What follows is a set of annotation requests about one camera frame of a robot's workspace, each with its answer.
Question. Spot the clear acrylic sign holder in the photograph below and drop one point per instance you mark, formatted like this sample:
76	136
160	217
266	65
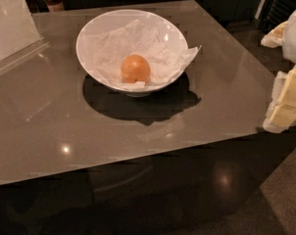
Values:
18	33

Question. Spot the orange fruit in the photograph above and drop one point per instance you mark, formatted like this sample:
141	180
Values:
135	68

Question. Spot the crumpled white paper liner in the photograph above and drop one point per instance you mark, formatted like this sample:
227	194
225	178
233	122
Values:
162	45

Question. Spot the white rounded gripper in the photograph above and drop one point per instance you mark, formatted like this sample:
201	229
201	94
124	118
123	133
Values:
295	38

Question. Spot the white ceramic bowl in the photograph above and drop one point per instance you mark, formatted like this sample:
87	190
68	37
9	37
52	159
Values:
116	19

